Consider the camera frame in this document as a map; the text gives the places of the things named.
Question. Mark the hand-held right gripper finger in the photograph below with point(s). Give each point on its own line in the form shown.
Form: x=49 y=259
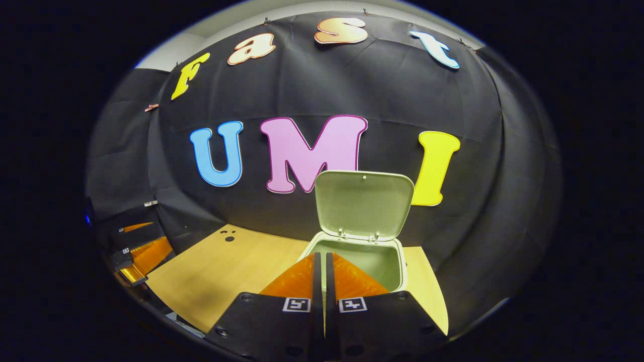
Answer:
x=318 y=311
x=330 y=322

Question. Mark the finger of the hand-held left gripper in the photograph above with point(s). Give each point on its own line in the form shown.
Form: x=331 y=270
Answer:
x=136 y=236
x=153 y=256

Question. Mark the pale green desktop garbage bin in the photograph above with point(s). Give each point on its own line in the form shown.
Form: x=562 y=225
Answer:
x=362 y=206

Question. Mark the wooden desktop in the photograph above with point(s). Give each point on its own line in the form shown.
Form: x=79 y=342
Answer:
x=226 y=271

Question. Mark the small orange cloth clip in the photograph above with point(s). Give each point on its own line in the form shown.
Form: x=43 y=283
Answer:
x=151 y=107

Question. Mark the black backdrop cloth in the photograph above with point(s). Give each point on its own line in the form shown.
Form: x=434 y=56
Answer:
x=402 y=100

